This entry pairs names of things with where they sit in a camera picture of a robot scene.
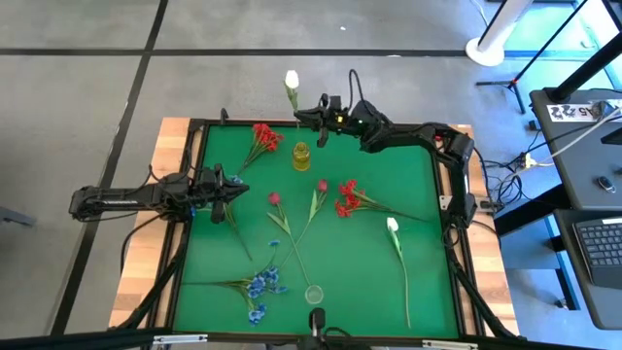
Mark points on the thick black pole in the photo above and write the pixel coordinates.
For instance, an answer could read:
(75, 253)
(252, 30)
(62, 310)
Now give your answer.
(588, 68)

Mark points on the grey floor object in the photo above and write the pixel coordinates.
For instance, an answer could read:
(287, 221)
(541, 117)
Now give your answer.
(17, 216)

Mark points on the green table mat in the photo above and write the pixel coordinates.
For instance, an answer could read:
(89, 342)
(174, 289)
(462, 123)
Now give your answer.
(364, 272)

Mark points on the large blue artificial flower bunch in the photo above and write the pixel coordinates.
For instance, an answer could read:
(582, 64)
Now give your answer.
(256, 287)

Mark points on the thin black tripod stand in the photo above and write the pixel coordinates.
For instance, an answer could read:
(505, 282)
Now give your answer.
(515, 83)

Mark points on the red artificial tulip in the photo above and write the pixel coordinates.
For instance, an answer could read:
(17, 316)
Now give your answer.
(274, 198)

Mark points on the clear glass vase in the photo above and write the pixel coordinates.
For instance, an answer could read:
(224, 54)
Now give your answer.
(314, 294)

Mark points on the single blue artificial flower stem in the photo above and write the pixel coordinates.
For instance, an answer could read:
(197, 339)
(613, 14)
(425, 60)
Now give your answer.
(238, 233)

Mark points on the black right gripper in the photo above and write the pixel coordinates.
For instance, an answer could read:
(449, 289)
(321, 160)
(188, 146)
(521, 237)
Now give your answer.
(333, 119)

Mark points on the loose green stem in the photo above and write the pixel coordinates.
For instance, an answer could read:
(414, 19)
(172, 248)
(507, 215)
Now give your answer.
(322, 185)

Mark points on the black key fob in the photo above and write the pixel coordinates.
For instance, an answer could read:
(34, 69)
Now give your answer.
(606, 184)

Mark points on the white artificial tulip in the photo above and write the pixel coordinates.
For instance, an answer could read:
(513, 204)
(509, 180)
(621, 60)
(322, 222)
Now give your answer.
(291, 79)
(392, 224)

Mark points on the wooden table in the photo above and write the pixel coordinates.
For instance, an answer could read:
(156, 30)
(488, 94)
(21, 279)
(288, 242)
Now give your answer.
(167, 141)

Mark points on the white paper label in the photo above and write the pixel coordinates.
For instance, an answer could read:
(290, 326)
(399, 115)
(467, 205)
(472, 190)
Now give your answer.
(568, 112)

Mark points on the white power plug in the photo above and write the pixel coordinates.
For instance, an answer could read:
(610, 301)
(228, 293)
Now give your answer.
(529, 160)

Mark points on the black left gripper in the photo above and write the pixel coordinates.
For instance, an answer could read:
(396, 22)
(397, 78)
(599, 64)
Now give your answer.
(217, 192)

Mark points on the black keyboard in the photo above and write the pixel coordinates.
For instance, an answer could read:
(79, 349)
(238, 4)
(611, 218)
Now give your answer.
(600, 248)

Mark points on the white pillar with round base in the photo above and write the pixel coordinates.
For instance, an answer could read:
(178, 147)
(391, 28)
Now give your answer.
(486, 51)

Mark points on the dark grey desk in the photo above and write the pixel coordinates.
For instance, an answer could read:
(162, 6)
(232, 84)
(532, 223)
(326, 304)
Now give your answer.
(573, 160)

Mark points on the red artificial flower bunch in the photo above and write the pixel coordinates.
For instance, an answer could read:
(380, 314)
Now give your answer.
(347, 194)
(265, 136)

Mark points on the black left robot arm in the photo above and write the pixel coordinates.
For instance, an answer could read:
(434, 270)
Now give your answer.
(116, 197)

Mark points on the silver metal bracket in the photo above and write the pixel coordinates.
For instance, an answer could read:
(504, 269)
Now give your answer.
(180, 339)
(449, 345)

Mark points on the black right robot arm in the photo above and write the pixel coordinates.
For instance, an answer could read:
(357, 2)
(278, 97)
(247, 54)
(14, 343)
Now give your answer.
(413, 136)

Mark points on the black table-level camera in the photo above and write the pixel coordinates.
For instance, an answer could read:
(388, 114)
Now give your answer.
(317, 318)

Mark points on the yellow glass vase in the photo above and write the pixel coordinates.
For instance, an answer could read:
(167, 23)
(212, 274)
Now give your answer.
(301, 160)

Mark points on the black table frame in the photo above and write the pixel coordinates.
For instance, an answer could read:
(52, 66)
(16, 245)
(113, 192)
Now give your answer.
(199, 146)

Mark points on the black camera rig frame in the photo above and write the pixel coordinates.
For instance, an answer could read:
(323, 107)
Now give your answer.
(73, 342)

